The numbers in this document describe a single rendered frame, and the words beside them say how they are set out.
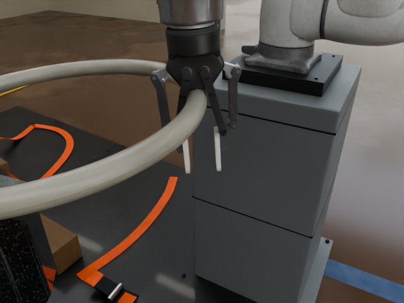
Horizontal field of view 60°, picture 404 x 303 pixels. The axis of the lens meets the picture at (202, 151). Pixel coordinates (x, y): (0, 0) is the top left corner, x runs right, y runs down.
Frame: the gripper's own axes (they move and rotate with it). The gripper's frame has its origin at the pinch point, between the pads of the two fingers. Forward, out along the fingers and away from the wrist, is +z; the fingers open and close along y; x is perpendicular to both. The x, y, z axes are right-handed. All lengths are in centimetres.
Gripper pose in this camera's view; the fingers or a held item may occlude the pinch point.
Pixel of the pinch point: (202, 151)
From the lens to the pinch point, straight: 57.7
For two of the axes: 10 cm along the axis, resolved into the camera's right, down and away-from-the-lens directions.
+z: 0.7, 8.7, 5.0
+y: -10.0, 0.7, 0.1
